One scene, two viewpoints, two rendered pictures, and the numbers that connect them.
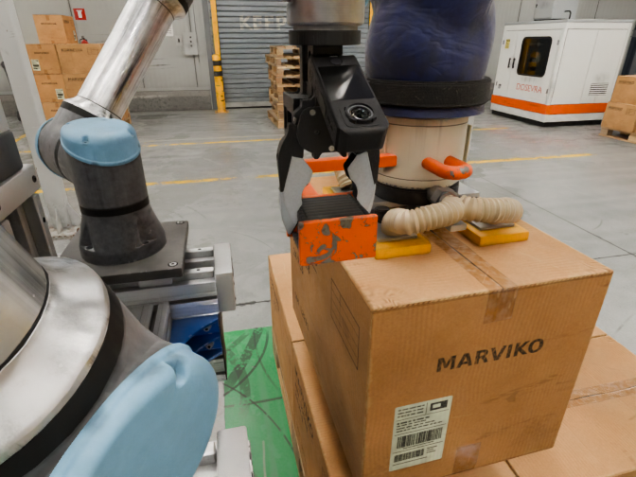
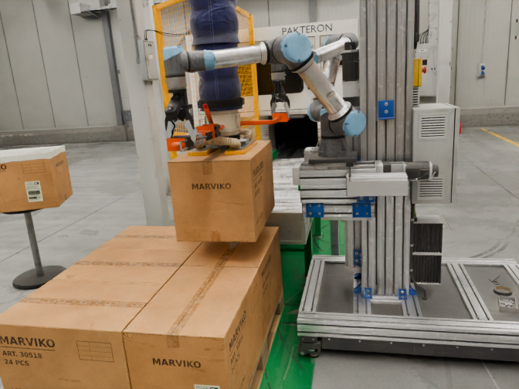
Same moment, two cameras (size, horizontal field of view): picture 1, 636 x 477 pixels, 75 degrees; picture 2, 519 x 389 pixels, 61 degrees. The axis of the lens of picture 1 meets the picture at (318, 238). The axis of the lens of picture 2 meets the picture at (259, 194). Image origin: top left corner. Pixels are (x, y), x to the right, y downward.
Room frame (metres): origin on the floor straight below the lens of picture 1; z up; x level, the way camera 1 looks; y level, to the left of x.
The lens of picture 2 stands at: (2.77, 0.97, 1.41)
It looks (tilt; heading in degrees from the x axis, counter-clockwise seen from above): 15 degrees down; 206
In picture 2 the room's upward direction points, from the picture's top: 4 degrees counter-clockwise
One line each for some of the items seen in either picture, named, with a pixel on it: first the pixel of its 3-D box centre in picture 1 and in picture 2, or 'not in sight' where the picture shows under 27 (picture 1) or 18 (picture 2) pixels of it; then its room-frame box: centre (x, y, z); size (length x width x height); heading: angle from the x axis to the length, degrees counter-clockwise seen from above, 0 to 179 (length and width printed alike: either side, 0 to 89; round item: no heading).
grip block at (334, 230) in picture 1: (328, 225); (280, 116); (0.44, -0.01, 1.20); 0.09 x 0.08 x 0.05; 104
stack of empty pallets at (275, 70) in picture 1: (299, 84); not in sight; (8.12, 0.34, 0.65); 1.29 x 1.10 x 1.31; 13
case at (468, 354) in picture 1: (401, 294); (227, 186); (0.79, -0.19, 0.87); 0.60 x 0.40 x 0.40; 15
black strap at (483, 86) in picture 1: (421, 88); (221, 102); (0.79, -0.19, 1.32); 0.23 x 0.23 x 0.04
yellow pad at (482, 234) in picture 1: (453, 199); (207, 145); (0.81, -0.28, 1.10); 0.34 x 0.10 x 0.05; 14
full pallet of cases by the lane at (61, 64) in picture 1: (81, 76); not in sight; (7.19, 3.82, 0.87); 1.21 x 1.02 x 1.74; 13
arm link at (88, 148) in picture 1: (104, 160); (333, 120); (0.72, 0.38, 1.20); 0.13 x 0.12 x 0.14; 47
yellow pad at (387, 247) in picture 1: (367, 207); (242, 144); (0.77, -0.10, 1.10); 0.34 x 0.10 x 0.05; 14
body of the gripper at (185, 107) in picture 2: not in sight; (179, 105); (1.35, -0.05, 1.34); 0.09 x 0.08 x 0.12; 14
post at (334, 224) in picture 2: not in sight; (334, 202); (-0.26, 0.08, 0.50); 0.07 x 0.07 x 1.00; 13
